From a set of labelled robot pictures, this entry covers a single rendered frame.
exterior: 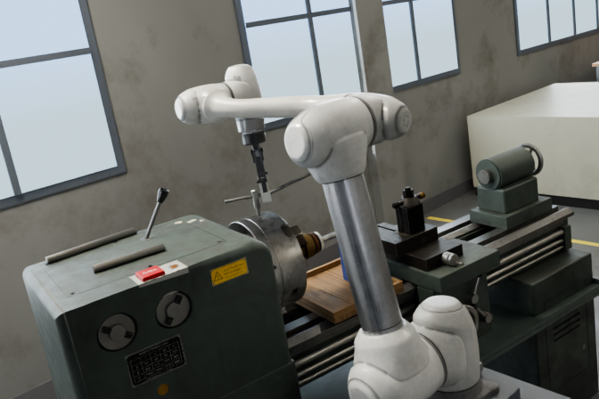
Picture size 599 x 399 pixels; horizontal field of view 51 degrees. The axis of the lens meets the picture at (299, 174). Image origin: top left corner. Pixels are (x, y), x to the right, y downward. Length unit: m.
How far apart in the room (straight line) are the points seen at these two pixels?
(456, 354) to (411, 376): 0.16
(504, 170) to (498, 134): 3.06
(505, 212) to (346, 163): 1.41
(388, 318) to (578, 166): 4.09
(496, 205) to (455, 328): 1.18
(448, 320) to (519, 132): 4.10
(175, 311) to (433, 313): 0.66
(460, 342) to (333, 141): 0.61
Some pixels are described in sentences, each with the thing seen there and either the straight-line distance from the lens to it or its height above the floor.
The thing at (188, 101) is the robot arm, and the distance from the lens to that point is 1.83.
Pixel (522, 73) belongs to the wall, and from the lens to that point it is 6.92.
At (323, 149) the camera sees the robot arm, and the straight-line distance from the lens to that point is 1.36.
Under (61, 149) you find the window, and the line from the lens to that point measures 3.66.
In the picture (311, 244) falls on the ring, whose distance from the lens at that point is 2.11.
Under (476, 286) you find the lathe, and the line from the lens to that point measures 2.32.
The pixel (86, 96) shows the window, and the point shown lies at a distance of 3.71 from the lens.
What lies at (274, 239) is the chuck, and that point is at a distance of 1.93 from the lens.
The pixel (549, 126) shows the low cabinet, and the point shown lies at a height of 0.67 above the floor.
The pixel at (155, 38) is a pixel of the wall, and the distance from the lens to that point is 3.93.
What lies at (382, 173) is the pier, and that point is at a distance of 5.07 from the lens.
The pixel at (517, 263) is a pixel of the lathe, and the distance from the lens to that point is 2.68.
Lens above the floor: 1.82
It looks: 14 degrees down
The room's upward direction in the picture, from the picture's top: 9 degrees counter-clockwise
